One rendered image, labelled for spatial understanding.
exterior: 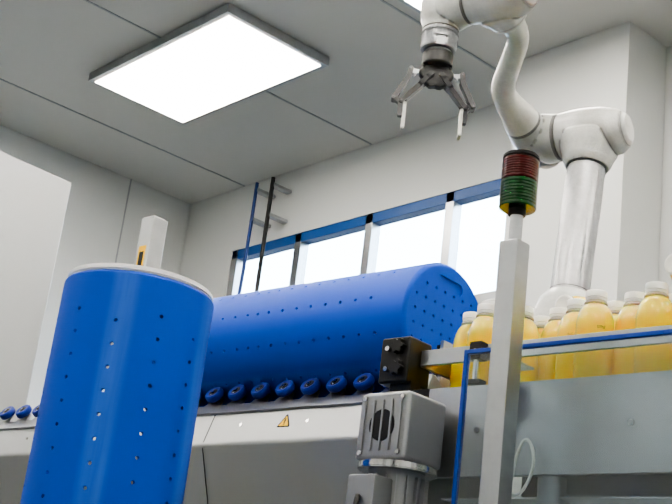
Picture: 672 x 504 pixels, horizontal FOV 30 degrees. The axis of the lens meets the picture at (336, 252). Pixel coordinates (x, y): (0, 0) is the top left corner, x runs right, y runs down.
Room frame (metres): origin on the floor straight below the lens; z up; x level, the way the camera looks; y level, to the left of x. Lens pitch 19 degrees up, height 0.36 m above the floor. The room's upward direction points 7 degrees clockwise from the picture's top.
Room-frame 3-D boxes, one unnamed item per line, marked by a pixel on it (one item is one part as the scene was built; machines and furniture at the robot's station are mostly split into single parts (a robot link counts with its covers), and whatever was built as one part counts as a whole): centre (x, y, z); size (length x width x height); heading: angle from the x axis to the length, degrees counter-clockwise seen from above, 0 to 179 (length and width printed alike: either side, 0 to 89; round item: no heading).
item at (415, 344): (2.32, -0.16, 0.95); 0.10 x 0.07 x 0.10; 136
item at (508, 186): (1.97, -0.30, 1.18); 0.06 x 0.06 x 0.05
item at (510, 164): (1.97, -0.30, 1.23); 0.06 x 0.06 x 0.04
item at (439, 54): (2.70, -0.19, 1.79); 0.08 x 0.07 x 0.09; 91
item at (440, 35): (2.70, -0.18, 1.86); 0.09 x 0.09 x 0.06
